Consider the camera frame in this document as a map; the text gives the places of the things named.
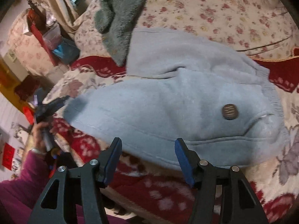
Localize light grey fleece pants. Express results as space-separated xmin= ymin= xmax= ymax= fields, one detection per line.
xmin=63 ymin=28 xmax=290 ymax=169

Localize magenta sleeved left forearm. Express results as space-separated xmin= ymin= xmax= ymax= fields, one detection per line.
xmin=1 ymin=153 xmax=126 ymax=223

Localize person's left hand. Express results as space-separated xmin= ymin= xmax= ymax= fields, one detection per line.
xmin=31 ymin=122 xmax=50 ymax=155

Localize red floral plush blanket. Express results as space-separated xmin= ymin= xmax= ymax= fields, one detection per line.
xmin=46 ymin=48 xmax=298 ymax=223

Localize blue plastic bag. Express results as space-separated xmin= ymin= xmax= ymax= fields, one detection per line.
xmin=52 ymin=38 xmax=80 ymax=65

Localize beige curtain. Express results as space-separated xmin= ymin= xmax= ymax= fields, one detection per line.
xmin=33 ymin=0 xmax=82 ymax=38

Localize green fuzzy buttoned jacket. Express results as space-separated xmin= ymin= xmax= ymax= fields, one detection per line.
xmin=94 ymin=0 xmax=147 ymax=67

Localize floral quilted bedspread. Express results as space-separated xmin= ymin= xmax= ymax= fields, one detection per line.
xmin=75 ymin=0 xmax=298 ymax=59

